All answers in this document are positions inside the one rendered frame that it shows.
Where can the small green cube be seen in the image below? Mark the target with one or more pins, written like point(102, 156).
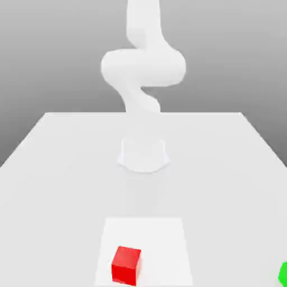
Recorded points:
point(283, 273)

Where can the small red cube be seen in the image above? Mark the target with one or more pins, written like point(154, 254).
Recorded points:
point(125, 266)

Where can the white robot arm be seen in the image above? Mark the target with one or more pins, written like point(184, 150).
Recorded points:
point(143, 65)

